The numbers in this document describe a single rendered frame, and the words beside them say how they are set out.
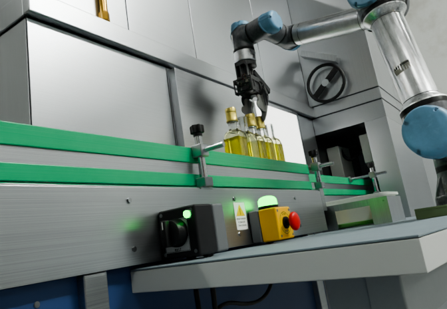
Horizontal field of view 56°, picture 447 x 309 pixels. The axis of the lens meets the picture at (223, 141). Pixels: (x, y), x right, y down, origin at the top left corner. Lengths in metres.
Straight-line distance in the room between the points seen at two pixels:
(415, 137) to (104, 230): 0.72
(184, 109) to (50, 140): 0.73
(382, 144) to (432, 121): 1.15
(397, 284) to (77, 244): 0.40
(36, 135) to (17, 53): 0.48
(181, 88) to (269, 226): 0.60
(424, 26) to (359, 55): 1.68
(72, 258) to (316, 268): 0.32
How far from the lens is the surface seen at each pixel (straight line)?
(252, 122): 1.38
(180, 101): 1.32
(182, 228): 0.68
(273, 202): 0.95
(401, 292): 0.49
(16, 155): 0.62
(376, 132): 2.21
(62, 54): 1.11
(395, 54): 1.15
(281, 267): 0.51
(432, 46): 3.88
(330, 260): 0.47
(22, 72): 1.06
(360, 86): 2.27
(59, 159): 0.65
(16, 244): 0.57
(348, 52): 2.34
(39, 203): 0.59
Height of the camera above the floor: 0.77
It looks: 13 degrees up
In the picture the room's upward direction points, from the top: 9 degrees counter-clockwise
